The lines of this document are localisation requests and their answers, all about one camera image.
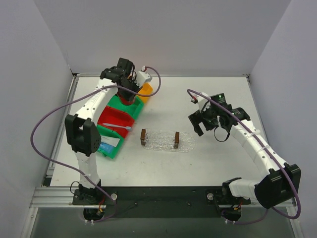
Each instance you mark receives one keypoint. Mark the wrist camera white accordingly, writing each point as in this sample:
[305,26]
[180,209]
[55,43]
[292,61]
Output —
[143,77]
[202,102]

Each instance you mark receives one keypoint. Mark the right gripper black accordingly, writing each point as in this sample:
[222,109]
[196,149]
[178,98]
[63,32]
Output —
[201,118]

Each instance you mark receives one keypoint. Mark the green plastic bin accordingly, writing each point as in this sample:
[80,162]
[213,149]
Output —
[133,110]
[108,132]

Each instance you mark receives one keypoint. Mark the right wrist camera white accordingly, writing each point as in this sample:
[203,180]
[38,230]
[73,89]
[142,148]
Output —
[202,102]

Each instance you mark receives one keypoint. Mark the green plastic bin upper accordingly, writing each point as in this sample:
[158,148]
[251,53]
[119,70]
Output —
[133,110]

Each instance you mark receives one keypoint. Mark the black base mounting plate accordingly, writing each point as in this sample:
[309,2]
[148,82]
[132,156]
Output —
[157,202]

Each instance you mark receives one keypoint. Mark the green plastic bin lower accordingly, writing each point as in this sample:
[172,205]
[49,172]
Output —
[108,132]

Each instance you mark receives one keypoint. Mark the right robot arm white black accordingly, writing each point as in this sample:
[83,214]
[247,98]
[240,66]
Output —
[279,180]

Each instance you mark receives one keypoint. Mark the red plastic bin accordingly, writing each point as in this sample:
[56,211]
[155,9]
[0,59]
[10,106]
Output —
[114,116]

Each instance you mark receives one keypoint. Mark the white toothpaste tube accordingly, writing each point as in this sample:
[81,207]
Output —
[112,141]

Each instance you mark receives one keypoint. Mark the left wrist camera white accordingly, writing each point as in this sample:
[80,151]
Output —
[143,77]

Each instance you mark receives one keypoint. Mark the white toothbrush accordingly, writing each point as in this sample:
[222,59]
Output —
[128,128]

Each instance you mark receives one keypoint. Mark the yellow plastic bin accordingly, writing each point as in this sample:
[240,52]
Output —
[146,90]

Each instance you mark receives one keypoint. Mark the red cup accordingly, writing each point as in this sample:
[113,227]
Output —
[125,101]

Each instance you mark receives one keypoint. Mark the clear glass tray wooden handles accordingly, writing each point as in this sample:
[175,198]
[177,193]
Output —
[168,141]

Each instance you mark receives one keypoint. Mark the blue toothpaste box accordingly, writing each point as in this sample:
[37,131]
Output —
[105,148]

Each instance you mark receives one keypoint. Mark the aluminium frame rail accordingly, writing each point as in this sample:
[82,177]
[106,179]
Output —
[54,197]

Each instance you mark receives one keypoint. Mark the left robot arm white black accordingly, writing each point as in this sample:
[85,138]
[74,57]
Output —
[81,128]

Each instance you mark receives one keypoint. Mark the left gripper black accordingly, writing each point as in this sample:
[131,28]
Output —
[129,87]

